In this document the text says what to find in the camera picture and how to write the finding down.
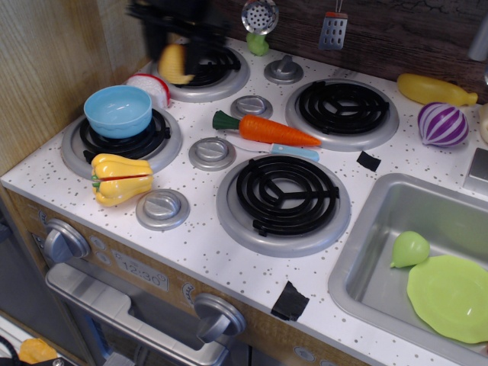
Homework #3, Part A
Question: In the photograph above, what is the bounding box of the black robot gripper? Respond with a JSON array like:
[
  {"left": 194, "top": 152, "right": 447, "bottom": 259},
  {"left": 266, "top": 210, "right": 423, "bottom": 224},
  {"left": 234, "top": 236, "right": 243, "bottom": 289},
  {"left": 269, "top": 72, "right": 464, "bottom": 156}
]
[{"left": 127, "top": 1, "right": 230, "bottom": 75}]

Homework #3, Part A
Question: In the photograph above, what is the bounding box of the yellow toy corn piece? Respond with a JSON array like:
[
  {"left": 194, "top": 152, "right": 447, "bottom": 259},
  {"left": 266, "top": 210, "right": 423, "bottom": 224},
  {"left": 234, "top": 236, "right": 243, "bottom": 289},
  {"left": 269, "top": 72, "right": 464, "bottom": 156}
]
[{"left": 158, "top": 43, "right": 194, "bottom": 85}]

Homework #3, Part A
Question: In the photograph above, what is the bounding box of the light blue plastic bowl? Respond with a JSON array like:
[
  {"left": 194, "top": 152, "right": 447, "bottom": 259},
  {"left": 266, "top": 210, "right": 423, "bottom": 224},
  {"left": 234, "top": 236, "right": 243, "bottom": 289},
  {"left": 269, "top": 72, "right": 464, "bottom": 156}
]
[{"left": 84, "top": 85, "right": 153, "bottom": 139}]

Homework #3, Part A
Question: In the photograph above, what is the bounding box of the back left black burner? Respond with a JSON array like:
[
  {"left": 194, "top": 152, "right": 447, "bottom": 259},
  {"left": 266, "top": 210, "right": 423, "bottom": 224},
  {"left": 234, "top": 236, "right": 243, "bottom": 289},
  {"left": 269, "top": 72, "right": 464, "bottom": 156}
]
[{"left": 149, "top": 47, "right": 250, "bottom": 103}]

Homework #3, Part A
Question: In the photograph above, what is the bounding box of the black burner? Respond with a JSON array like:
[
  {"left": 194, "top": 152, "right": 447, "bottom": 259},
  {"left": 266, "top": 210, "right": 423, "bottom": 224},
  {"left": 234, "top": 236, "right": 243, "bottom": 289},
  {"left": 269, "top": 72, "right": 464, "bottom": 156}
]
[
  {"left": 216, "top": 155, "right": 351, "bottom": 258},
  {"left": 149, "top": 47, "right": 250, "bottom": 103},
  {"left": 285, "top": 79, "right": 400, "bottom": 152},
  {"left": 61, "top": 108, "right": 182, "bottom": 179}
]

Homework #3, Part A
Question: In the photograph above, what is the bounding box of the red white toy radish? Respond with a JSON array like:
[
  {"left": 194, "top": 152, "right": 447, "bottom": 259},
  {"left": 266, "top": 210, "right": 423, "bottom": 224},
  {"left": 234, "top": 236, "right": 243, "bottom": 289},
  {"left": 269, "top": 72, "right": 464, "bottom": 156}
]
[{"left": 126, "top": 73, "right": 171, "bottom": 109}]

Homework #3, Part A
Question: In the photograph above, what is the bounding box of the green toy vegetable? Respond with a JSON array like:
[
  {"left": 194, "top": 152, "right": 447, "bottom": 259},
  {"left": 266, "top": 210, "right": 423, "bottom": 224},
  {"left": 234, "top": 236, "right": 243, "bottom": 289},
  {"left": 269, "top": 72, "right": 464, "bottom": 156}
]
[{"left": 246, "top": 33, "right": 269, "bottom": 56}]

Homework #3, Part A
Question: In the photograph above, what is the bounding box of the hanging silver skimmer ladle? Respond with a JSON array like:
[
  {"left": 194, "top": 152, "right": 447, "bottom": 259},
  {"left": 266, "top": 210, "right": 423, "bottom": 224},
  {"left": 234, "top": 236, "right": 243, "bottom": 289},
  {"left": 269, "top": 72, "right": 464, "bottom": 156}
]
[{"left": 241, "top": 1, "right": 279, "bottom": 35}]

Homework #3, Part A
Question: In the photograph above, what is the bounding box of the upper middle silver knob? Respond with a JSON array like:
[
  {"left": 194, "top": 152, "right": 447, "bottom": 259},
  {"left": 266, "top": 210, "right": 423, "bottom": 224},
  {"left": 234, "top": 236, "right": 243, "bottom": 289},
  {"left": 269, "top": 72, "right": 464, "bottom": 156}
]
[{"left": 230, "top": 95, "right": 273, "bottom": 119}]

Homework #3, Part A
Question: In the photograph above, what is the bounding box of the front left black burner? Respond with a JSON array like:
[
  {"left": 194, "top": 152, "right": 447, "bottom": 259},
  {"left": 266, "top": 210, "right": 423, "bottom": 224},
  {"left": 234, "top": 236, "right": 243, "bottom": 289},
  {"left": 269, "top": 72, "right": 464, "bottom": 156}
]
[{"left": 61, "top": 108, "right": 182, "bottom": 179}]

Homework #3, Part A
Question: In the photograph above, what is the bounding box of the back silver stove knob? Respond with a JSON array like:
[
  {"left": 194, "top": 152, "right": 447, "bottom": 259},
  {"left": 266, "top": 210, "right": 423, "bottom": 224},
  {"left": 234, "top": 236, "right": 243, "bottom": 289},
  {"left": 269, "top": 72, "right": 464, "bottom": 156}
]
[{"left": 264, "top": 55, "right": 303, "bottom": 85}]

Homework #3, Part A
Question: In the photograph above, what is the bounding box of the silver stove knob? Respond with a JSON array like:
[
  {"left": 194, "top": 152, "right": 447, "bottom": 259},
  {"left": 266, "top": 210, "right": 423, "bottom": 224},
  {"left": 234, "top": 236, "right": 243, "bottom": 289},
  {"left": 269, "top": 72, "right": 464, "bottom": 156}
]
[
  {"left": 264, "top": 55, "right": 303, "bottom": 85},
  {"left": 188, "top": 137, "right": 236, "bottom": 172},
  {"left": 136, "top": 189, "right": 191, "bottom": 231}
]

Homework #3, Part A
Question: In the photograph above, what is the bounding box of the orange toy carrot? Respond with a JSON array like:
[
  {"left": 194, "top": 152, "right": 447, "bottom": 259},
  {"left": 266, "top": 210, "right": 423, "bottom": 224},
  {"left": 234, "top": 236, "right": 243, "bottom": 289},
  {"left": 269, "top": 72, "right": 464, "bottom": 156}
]
[{"left": 212, "top": 111, "right": 321, "bottom": 146}]

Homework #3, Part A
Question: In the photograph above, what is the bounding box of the centre silver stove knob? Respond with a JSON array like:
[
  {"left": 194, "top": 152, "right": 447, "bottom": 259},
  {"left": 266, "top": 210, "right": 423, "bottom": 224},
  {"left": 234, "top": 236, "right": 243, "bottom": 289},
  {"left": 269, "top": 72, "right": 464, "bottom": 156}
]
[{"left": 188, "top": 137, "right": 236, "bottom": 172}]

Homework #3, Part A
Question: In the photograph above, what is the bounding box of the yellow toy bell pepper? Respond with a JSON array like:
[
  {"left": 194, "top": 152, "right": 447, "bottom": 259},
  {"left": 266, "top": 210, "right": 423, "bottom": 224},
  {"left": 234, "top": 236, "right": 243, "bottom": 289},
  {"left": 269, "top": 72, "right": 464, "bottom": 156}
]
[{"left": 91, "top": 153, "right": 153, "bottom": 207}]

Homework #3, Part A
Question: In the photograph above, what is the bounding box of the hanging silver spatula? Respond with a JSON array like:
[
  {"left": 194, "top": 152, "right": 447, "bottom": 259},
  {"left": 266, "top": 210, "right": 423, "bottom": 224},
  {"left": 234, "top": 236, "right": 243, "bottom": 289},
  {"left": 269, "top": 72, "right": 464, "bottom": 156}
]
[{"left": 319, "top": 1, "right": 348, "bottom": 50}]

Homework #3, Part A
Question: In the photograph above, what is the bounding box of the front silver stove knob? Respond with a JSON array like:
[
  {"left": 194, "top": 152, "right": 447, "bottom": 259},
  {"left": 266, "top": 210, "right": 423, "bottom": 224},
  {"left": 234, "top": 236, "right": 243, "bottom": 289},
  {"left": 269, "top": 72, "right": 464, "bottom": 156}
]
[{"left": 136, "top": 189, "right": 191, "bottom": 231}]

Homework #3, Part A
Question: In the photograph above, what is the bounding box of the back right black burner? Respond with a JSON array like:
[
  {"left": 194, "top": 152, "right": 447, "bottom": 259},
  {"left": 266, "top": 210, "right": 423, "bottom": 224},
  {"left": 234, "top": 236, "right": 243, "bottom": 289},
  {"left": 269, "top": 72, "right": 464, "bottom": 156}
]
[{"left": 285, "top": 79, "right": 400, "bottom": 152}]

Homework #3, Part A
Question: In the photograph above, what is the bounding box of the front right black burner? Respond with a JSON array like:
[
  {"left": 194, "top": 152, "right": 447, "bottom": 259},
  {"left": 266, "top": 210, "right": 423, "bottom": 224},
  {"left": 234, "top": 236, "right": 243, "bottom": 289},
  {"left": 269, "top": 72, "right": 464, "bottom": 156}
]
[{"left": 216, "top": 155, "right": 351, "bottom": 258}]

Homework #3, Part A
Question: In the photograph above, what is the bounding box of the black tape near sink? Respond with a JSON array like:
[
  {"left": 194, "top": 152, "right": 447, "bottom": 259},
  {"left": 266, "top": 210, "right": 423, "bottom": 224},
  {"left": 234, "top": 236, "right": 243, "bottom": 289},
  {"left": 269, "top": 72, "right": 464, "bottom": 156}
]
[{"left": 356, "top": 151, "right": 381, "bottom": 172}]

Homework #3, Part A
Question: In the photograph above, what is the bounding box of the left oven dial knob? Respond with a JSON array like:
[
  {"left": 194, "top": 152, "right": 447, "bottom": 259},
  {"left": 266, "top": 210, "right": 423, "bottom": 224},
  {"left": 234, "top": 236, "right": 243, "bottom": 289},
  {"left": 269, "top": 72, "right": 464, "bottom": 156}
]
[{"left": 43, "top": 219, "right": 91, "bottom": 263}]

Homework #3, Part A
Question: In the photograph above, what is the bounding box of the oven dial knob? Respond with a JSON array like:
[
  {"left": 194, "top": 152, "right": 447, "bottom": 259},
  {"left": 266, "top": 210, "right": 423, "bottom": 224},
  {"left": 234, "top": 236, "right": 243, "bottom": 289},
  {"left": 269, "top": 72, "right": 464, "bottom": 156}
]
[
  {"left": 43, "top": 219, "right": 91, "bottom": 263},
  {"left": 194, "top": 293, "right": 246, "bottom": 343}
]

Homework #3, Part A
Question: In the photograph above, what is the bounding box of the yellow toy squash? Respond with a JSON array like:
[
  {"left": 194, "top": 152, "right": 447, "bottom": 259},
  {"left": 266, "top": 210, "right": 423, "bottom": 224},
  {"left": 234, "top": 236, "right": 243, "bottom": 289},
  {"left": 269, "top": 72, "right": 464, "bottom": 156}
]
[{"left": 396, "top": 73, "right": 478, "bottom": 107}]

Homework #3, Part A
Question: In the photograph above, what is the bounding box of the right oven dial knob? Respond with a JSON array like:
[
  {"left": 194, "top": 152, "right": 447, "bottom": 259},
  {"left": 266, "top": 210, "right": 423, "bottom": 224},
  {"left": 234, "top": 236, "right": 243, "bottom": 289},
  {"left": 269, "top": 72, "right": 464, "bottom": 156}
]
[{"left": 194, "top": 293, "right": 246, "bottom": 343}]

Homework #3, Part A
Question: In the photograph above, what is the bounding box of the purple white toy onion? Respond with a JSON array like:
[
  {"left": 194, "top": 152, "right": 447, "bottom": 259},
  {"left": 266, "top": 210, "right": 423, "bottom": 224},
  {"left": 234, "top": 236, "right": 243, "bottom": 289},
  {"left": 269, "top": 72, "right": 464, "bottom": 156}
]
[{"left": 417, "top": 102, "right": 469, "bottom": 147}]

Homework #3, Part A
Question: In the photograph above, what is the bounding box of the black tape front edge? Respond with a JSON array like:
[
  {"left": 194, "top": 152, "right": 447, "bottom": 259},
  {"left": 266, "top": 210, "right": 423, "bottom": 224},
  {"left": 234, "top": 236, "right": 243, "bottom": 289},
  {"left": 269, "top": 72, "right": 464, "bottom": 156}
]
[{"left": 271, "top": 281, "right": 310, "bottom": 321}]

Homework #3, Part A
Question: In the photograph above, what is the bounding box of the silver faucet pipe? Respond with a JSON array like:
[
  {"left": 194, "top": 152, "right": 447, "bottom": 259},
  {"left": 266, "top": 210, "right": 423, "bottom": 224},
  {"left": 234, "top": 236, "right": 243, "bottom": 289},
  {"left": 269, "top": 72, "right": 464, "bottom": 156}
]
[{"left": 467, "top": 24, "right": 487, "bottom": 61}]

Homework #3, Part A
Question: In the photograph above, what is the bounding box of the silver sink basin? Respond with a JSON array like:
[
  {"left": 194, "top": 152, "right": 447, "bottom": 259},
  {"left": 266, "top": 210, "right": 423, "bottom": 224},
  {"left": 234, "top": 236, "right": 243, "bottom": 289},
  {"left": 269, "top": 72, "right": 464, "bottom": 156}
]
[{"left": 329, "top": 174, "right": 487, "bottom": 365}]

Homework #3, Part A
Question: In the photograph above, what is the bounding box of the green toy pear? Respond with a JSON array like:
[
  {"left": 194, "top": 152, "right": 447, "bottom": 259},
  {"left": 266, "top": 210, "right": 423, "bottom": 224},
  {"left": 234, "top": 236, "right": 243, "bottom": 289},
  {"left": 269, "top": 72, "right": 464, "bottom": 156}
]
[{"left": 390, "top": 231, "right": 430, "bottom": 268}]

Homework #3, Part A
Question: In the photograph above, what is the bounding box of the cream toy at right edge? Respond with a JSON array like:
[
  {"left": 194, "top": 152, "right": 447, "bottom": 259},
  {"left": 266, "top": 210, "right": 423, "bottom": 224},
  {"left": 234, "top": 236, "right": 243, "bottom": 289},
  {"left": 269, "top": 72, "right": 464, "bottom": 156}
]
[{"left": 478, "top": 104, "right": 488, "bottom": 143}]

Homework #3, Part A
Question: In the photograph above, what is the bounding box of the orange toy on floor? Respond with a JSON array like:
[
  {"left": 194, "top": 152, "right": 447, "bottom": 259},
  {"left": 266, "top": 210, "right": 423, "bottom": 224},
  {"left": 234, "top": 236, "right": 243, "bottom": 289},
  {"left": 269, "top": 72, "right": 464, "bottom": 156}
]
[{"left": 18, "top": 339, "right": 58, "bottom": 364}]

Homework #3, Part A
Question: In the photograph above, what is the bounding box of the green plastic plate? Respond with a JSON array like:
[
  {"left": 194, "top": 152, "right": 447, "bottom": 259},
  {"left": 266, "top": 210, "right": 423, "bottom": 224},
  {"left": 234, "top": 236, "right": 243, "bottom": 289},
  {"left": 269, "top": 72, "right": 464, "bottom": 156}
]
[{"left": 406, "top": 255, "right": 487, "bottom": 344}]

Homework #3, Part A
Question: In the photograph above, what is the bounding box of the blue handled toy knife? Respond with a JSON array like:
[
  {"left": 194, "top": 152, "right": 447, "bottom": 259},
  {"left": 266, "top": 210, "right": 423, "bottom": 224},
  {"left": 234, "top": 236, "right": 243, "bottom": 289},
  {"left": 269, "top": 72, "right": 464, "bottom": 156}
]
[{"left": 226, "top": 136, "right": 319, "bottom": 162}]

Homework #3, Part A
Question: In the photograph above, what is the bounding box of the silver oven door handle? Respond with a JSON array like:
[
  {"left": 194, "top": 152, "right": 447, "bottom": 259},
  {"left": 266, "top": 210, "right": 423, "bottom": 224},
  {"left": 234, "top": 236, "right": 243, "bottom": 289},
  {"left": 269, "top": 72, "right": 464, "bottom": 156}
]
[{"left": 46, "top": 263, "right": 232, "bottom": 365}]

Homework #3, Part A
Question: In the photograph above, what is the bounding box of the black cable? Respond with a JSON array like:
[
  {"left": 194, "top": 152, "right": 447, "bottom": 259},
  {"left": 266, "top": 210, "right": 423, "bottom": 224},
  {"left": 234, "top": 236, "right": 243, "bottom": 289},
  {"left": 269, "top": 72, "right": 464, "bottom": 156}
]
[{"left": 0, "top": 335, "right": 20, "bottom": 366}]

